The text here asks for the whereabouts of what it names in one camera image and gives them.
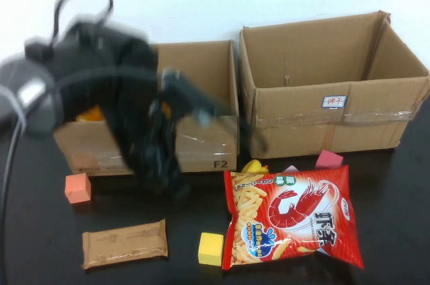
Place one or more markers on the left wrist camera black silver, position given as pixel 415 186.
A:
pixel 188 93

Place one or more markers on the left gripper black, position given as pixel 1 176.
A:
pixel 144 144

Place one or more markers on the yellow foam cube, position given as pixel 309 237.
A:
pixel 210 249

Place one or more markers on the yellow rubber duck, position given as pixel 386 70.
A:
pixel 253 166

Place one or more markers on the pink foam cube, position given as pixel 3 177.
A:
pixel 328 159

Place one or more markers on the red prawn cracker bag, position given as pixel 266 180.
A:
pixel 295 211

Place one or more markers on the cardboard box with white label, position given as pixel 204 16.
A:
pixel 302 130

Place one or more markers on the pale lilac foam cube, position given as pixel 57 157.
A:
pixel 289 169

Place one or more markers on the orange foam cube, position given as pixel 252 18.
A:
pixel 77 189

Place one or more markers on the cardboard box with F2 print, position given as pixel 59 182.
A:
pixel 208 150

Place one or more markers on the brown snack bar packet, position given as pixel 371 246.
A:
pixel 124 243

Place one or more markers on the large yellow chip bag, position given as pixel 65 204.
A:
pixel 89 115

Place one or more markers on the left robot arm black grey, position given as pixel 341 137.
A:
pixel 87 63

